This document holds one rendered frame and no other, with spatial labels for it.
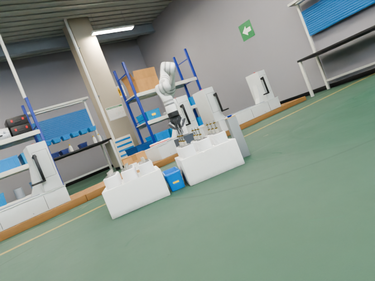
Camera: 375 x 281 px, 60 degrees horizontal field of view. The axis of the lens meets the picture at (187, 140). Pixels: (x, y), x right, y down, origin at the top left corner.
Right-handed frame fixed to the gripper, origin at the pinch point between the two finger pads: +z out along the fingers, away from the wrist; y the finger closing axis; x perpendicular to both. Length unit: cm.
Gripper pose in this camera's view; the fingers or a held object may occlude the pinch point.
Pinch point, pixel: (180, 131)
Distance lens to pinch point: 216.0
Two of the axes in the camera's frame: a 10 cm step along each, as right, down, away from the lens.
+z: 3.7, 9.3, 0.5
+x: -2.7, 0.6, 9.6
